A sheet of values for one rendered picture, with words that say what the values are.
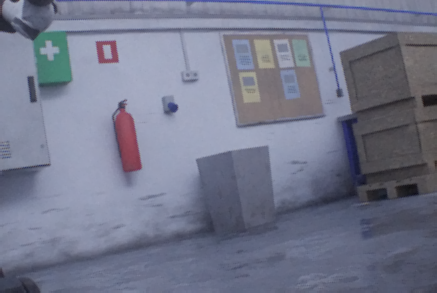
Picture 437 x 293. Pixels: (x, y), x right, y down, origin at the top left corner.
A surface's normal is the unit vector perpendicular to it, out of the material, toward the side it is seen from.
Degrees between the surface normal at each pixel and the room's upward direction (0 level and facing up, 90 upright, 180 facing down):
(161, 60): 90
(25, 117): 90
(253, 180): 93
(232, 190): 93
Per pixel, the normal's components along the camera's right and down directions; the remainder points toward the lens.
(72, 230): 0.58, -0.17
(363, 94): -0.81, 0.11
